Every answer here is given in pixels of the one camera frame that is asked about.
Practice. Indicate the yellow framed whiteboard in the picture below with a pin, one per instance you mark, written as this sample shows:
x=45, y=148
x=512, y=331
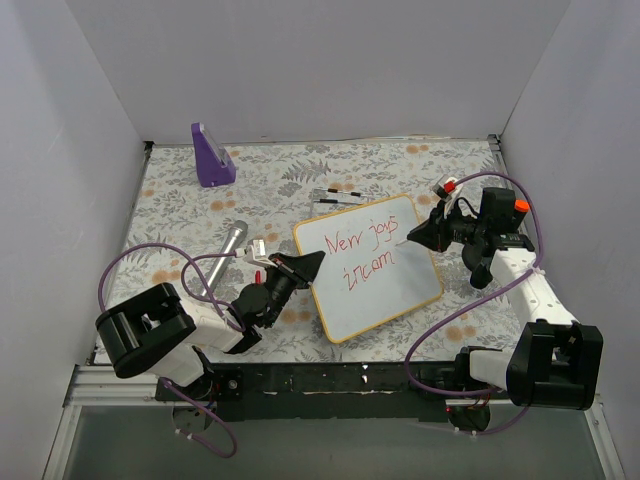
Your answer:
x=365, y=280

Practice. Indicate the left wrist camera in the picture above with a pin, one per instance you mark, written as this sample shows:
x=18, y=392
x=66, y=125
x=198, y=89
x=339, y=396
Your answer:
x=253, y=253

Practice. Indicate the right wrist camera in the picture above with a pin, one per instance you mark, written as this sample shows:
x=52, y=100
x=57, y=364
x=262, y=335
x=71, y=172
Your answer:
x=447, y=190

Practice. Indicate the purple wedge stand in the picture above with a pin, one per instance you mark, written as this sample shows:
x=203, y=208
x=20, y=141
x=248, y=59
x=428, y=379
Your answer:
x=214, y=166

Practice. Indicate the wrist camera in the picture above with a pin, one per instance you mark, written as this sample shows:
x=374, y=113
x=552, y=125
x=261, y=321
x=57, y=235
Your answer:
x=253, y=253
x=447, y=190

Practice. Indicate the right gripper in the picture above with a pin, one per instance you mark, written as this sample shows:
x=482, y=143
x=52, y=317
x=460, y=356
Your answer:
x=442, y=235

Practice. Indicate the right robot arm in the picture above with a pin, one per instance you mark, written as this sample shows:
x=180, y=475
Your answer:
x=556, y=360

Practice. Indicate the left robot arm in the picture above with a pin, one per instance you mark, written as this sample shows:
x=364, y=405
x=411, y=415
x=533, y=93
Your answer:
x=158, y=332

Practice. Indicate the silver microphone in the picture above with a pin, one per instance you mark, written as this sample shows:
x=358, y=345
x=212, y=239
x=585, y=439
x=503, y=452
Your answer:
x=235, y=236

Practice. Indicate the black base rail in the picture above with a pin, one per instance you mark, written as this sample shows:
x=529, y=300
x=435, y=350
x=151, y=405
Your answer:
x=318, y=391

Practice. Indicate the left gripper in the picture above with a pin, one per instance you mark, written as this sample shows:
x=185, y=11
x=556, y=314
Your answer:
x=289, y=273

